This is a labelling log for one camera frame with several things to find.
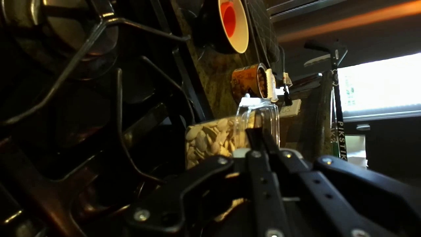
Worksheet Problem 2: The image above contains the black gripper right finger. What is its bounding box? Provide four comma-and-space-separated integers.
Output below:
262, 132, 387, 237

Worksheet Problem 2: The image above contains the clear glass dish with pasta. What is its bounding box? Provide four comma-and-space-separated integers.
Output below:
185, 96, 280, 168

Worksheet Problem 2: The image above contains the red and white bowl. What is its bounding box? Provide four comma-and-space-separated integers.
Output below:
217, 0, 248, 54

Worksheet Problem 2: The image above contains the black cast iron grate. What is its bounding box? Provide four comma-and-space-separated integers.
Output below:
0, 0, 196, 237

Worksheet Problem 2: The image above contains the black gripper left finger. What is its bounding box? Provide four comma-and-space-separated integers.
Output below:
246, 129, 289, 237

